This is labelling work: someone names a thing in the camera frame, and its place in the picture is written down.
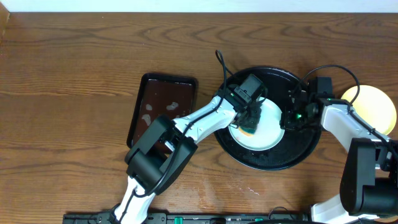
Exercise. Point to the black rectangular tray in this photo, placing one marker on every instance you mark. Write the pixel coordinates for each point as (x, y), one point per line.
(173, 96)

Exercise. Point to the black round tray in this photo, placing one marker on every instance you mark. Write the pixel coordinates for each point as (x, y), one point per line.
(294, 146)

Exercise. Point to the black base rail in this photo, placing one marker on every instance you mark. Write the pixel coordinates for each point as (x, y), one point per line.
(163, 218)

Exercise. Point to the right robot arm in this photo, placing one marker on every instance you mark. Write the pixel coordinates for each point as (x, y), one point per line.
(368, 187)

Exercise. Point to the green yellow sponge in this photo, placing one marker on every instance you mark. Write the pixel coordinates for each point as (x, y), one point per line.
(248, 129)

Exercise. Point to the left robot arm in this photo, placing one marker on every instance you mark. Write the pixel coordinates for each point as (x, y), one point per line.
(159, 156)

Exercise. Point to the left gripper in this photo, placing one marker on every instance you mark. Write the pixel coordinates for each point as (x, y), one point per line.
(252, 112)

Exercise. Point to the yellow plate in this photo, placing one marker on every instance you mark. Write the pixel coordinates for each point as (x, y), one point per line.
(376, 108)

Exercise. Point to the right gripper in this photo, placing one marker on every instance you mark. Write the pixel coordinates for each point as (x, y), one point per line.
(286, 121)

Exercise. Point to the pale blue plate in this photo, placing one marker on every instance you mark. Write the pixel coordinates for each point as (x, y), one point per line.
(268, 133)

